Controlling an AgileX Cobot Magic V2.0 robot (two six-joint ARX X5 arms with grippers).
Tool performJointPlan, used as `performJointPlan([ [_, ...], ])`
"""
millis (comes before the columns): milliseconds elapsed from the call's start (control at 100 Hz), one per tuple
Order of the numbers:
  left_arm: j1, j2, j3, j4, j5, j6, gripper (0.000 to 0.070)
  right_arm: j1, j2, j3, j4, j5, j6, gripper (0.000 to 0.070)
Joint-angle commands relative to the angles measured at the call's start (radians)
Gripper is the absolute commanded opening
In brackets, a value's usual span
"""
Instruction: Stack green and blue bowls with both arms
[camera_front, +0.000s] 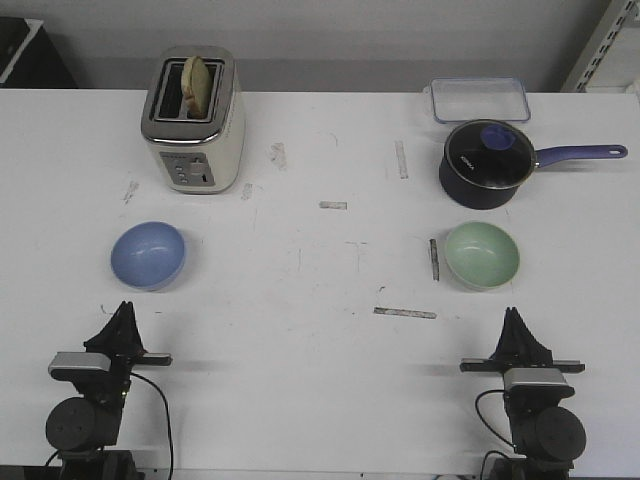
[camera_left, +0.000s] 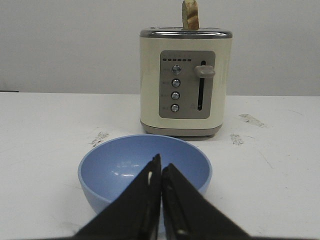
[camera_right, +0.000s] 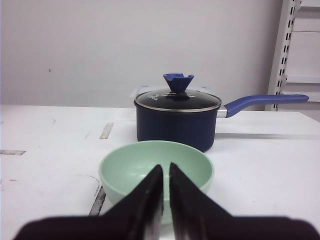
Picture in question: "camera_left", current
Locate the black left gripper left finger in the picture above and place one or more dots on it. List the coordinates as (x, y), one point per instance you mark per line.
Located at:
(135, 214)

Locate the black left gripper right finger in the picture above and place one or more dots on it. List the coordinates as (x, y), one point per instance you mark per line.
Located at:
(189, 216)

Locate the blue bowl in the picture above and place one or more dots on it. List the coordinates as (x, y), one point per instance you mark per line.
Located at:
(108, 169)

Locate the cream toaster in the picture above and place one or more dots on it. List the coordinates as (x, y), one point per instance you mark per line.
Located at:
(183, 80)

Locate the toast slice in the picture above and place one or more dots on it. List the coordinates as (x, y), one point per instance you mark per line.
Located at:
(190, 18)

